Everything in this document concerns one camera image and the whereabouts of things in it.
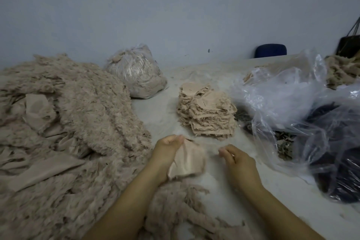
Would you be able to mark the person's left hand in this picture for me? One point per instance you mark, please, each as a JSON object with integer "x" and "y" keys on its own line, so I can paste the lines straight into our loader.
{"x": 164, "y": 155}

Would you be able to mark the person's right hand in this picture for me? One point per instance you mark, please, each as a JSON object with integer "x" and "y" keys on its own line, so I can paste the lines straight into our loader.
{"x": 243, "y": 168}

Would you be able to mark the stack of sorted beige pieces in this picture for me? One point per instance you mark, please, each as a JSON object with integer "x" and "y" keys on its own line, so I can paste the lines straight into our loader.
{"x": 183, "y": 110}

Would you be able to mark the beige scrap strips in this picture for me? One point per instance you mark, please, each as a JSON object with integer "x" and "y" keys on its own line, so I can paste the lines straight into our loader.
{"x": 180, "y": 209}

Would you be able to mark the large pile beige fabric scraps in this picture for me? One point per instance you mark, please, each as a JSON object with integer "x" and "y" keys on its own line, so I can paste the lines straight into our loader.
{"x": 62, "y": 130}

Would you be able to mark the person's left forearm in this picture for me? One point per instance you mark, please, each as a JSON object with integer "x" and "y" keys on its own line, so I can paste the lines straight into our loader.
{"x": 124, "y": 211}

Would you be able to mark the person's right forearm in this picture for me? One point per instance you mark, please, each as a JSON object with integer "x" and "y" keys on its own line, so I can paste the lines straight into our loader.
{"x": 281, "y": 217}

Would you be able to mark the beige fur pile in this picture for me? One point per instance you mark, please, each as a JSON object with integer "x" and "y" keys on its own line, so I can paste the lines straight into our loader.
{"x": 343, "y": 69}

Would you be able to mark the large clear plastic bag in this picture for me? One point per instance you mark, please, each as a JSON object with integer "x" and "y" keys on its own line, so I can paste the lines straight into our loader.
{"x": 281, "y": 96}

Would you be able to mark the clear bag of beige scraps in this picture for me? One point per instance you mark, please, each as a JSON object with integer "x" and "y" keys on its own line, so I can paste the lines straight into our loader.
{"x": 138, "y": 73}

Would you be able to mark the blue chair back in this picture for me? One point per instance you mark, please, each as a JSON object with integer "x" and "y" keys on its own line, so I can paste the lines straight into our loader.
{"x": 270, "y": 51}

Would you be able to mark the black handbag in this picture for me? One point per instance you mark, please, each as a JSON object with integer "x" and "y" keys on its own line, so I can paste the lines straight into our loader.
{"x": 349, "y": 46}

